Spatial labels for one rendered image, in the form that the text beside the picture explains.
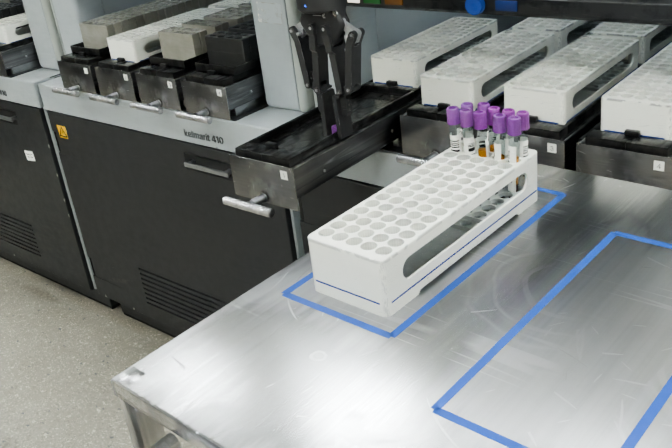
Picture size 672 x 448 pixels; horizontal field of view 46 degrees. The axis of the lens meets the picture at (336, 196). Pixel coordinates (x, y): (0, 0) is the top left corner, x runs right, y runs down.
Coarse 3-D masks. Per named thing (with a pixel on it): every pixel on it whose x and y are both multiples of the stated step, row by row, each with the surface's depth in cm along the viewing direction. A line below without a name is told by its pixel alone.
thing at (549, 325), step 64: (576, 192) 96; (640, 192) 94; (512, 256) 84; (576, 256) 83; (640, 256) 81; (256, 320) 79; (320, 320) 77; (384, 320) 76; (448, 320) 75; (512, 320) 74; (576, 320) 73; (640, 320) 72; (128, 384) 72; (192, 384) 70; (256, 384) 69; (320, 384) 68; (384, 384) 68; (448, 384) 67; (512, 384) 66; (576, 384) 65; (640, 384) 64
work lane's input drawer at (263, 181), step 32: (352, 96) 143; (384, 96) 142; (416, 96) 139; (288, 128) 131; (320, 128) 131; (384, 128) 132; (256, 160) 120; (288, 160) 116; (320, 160) 120; (352, 160) 126; (256, 192) 123; (288, 192) 118
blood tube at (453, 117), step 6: (450, 108) 94; (456, 108) 93; (450, 114) 93; (456, 114) 93; (450, 120) 94; (456, 120) 94; (450, 126) 94; (456, 126) 94; (450, 132) 95; (456, 132) 94; (450, 138) 95; (456, 138) 95; (456, 144) 95; (456, 150) 95
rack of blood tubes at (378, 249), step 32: (448, 160) 93; (480, 160) 93; (384, 192) 87; (416, 192) 86; (448, 192) 86; (480, 192) 85; (512, 192) 92; (352, 224) 81; (384, 224) 81; (416, 224) 80; (448, 224) 81; (480, 224) 86; (320, 256) 79; (352, 256) 76; (384, 256) 75; (416, 256) 85; (448, 256) 82; (320, 288) 82; (352, 288) 78; (384, 288) 75; (416, 288) 79
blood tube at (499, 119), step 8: (496, 120) 89; (504, 120) 89; (496, 128) 90; (504, 128) 90; (496, 136) 90; (504, 136) 90; (496, 144) 91; (504, 144) 91; (496, 152) 91; (504, 152) 91
